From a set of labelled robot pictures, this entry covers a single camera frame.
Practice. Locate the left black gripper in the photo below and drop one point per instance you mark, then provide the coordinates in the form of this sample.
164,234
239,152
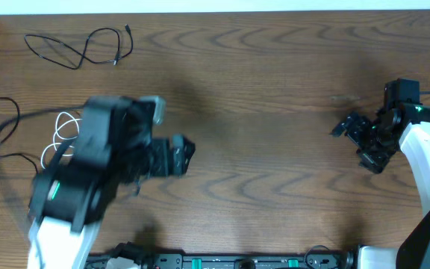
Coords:
168,158

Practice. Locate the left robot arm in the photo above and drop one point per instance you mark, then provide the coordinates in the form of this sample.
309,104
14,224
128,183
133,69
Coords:
114,146

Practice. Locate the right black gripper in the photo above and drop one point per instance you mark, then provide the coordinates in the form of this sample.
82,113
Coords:
374,162

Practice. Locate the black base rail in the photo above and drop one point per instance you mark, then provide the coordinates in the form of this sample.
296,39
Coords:
128,255

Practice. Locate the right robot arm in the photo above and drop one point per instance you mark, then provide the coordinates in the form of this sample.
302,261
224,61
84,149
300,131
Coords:
401,125

